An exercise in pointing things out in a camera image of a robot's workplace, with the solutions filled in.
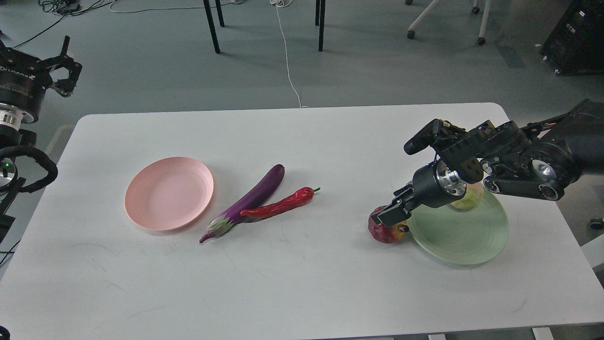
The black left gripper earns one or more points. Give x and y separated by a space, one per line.
19 85

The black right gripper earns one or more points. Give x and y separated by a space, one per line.
434 185

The red pomegranate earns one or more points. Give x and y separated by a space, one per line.
387 235

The green pink peach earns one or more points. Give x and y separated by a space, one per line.
472 197

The red chili pepper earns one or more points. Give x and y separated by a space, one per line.
298 199

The purple eggplant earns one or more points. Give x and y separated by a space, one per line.
254 198

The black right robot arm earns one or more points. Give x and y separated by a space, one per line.
536 161

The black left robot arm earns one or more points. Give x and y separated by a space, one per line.
17 142

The green plate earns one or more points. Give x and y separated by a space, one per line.
463 237

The pink plate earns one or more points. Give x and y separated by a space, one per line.
169 194

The white office chair base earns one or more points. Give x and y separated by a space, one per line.
482 7

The black table leg pair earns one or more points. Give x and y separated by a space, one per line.
320 11

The black equipment cart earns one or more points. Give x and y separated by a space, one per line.
576 44

